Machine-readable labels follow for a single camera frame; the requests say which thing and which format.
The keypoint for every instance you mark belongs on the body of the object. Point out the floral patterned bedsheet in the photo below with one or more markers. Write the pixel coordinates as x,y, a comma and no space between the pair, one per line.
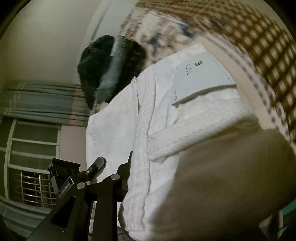
257,45

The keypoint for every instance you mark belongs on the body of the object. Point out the green striped curtain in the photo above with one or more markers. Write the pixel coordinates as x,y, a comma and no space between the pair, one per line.
45,101

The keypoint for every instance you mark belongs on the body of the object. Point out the white pants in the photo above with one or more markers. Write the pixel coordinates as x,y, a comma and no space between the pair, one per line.
200,170

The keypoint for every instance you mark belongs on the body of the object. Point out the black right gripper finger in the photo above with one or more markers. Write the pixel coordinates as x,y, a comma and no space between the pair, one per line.
109,192

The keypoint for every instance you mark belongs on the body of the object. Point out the window with metal grille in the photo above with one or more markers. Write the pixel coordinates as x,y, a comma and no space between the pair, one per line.
27,149

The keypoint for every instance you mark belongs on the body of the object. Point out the white paper size tag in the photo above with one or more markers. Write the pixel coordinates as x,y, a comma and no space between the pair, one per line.
199,75

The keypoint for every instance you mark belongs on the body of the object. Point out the dark folded clothes pile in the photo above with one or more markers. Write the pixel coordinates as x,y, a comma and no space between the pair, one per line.
107,66

